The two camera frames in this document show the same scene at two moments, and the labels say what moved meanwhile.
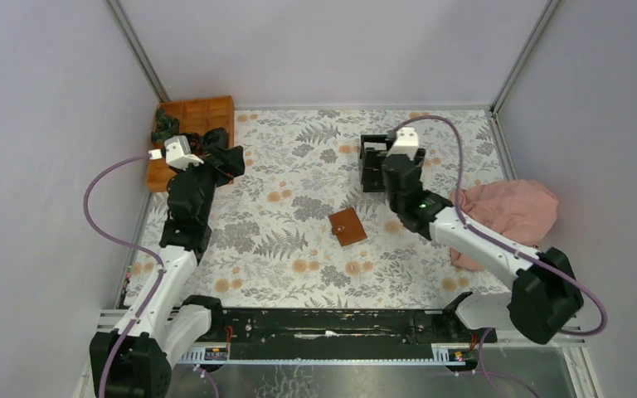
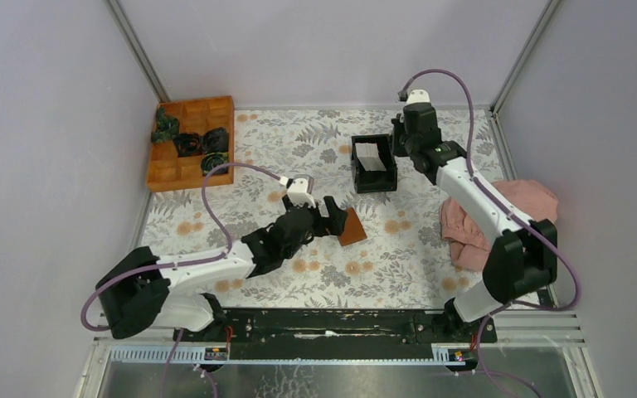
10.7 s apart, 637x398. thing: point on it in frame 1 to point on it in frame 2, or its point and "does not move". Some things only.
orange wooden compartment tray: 195,116 does not move
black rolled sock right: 216,137 does not move
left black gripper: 233,163 to 333,225
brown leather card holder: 347,226 does not move
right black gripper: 420,158 to 398,126
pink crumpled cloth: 520,211 does not move
